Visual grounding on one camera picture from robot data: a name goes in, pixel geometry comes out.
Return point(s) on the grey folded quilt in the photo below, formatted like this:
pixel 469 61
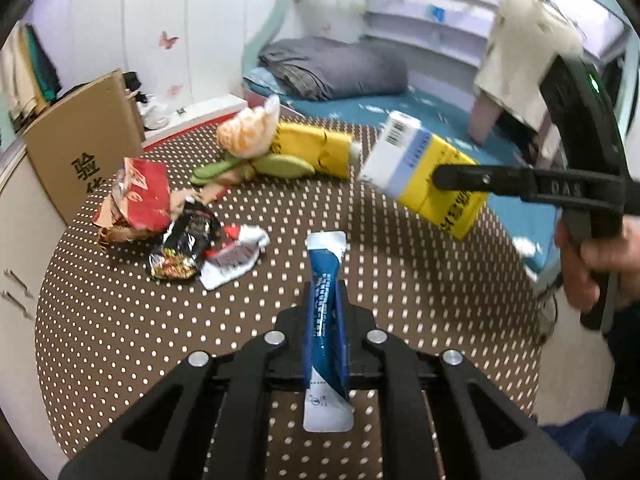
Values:
pixel 323 69

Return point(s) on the brown cardboard box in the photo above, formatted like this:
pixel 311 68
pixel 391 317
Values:
pixel 78 143

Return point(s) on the person's right hand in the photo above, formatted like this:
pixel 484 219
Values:
pixel 616 255

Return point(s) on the hanging clothes in wardrobe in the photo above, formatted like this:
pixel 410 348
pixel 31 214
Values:
pixel 29 80

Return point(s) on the yellow green plush toy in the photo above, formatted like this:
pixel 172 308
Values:
pixel 297 151

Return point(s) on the red white wrapper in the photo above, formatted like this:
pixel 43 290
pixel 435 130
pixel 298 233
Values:
pixel 238 253

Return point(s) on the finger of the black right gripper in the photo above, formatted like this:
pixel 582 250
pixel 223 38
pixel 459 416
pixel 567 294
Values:
pixel 515 185

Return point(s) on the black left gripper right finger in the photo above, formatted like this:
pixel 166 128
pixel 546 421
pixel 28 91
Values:
pixel 440 416

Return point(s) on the pink hanging garment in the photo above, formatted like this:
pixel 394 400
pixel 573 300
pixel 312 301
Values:
pixel 484 115

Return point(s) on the white cabinet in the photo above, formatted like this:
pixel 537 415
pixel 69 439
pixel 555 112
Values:
pixel 30 230

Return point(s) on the red snack bag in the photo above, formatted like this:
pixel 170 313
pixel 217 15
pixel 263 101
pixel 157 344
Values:
pixel 138 205

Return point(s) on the brown polka dot tablecloth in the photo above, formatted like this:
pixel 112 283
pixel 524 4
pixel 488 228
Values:
pixel 107 333

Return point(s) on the blue bed mattress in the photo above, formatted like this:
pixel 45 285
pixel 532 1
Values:
pixel 530 226

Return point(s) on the yellow white medicine box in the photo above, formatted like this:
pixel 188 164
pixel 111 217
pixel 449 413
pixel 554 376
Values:
pixel 401 166

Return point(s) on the black item behind box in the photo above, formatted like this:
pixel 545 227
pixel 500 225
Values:
pixel 133 86

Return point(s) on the black noodle wrapper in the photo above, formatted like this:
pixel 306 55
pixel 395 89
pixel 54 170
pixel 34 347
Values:
pixel 180 256

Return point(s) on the blue white sachet packet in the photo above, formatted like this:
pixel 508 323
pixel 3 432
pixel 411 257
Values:
pixel 327 409

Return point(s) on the beige hanging garment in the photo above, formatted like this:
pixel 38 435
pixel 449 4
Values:
pixel 525 38

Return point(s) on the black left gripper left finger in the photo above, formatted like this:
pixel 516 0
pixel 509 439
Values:
pixel 208 418

